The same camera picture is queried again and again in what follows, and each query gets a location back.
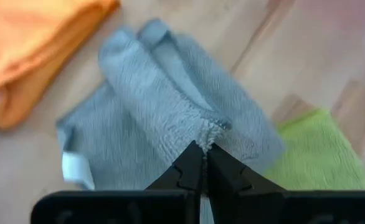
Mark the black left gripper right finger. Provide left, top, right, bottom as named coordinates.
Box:
left=207, top=143, right=365, bottom=224

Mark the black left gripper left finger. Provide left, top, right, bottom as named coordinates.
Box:
left=31, top=139, right=207, bottom=224

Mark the grey microfiber towel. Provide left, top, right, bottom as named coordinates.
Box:
left=55, top=18, right=285, bottom=224

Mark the green microfiber towel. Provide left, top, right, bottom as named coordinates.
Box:
left=263, top=108, right=365, bottom=191

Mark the orange microfiber towel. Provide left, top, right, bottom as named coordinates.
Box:
left=0, top=0, right=121, bottom=131

